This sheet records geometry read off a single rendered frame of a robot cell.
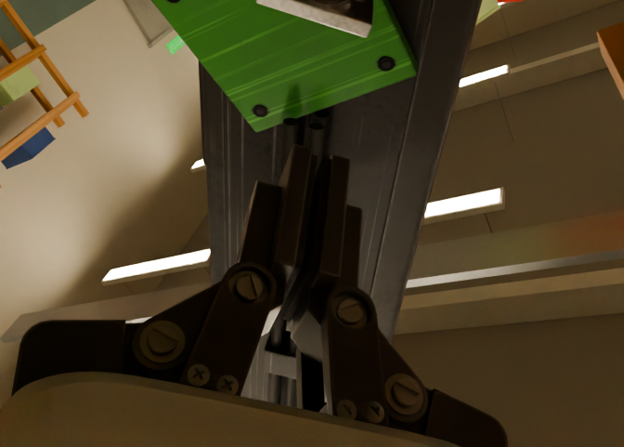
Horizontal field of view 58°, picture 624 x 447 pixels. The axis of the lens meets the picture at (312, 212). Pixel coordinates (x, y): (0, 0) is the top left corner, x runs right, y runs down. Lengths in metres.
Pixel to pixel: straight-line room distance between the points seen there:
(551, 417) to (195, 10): 4.03
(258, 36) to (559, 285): 4.29
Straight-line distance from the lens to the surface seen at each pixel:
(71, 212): 7.29
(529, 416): 4.26
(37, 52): 6.85
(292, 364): 0.50
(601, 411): 4.22
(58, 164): 7.34
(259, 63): 0.35
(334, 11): 0.28
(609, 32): 0.90
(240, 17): 0.33
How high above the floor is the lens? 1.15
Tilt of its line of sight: 28 degrees up
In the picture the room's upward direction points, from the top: 150 degrees clockwise
